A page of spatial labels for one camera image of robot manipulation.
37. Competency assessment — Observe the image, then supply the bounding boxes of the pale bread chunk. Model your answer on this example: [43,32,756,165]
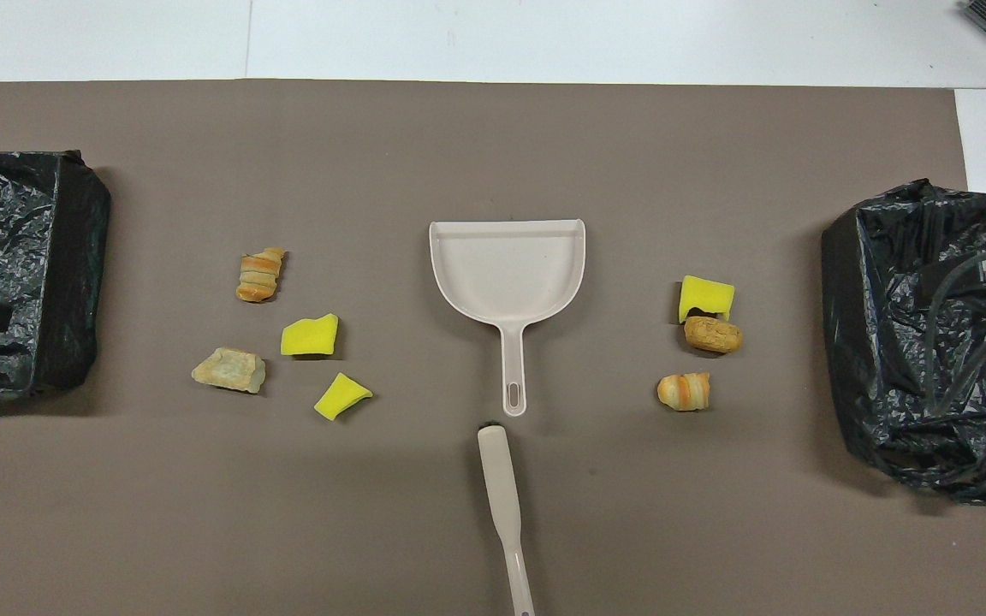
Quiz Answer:
[191,346,268,394]

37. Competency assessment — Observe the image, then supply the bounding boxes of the elongated striped croissant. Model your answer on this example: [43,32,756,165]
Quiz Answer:
[235,247,287,303]

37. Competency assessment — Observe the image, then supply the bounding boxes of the notched yellow sponge piece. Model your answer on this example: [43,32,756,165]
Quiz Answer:
[280,313,340,358]

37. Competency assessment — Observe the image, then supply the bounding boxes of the small yellow sponge wedge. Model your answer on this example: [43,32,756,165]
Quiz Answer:
[313,372,373,422]

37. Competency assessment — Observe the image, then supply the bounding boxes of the beige plastic dustpan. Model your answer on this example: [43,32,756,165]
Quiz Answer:
[429,219,586,418]

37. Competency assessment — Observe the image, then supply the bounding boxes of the beige hand brush black bristles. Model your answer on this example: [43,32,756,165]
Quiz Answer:
[477,423,537,616]

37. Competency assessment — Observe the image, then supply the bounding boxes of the black bag lined bin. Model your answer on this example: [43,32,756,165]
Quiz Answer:
[0,150,112,400]
[820,178,986,506]

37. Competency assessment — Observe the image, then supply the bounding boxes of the brown bread bun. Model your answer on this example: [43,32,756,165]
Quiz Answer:
[684,316,744,354]

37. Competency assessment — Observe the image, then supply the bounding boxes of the rectangular yellow sponge piece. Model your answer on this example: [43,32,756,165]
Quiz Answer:
[678,275,736,324]

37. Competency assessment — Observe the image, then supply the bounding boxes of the round striped croissant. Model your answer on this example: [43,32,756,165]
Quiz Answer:
[656,371,711,412]

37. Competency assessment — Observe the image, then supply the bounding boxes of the large brown paper mat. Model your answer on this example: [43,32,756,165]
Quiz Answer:
[0,80,986,616]

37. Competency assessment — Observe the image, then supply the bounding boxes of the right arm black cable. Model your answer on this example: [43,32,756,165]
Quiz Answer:
[921,242,986,412]

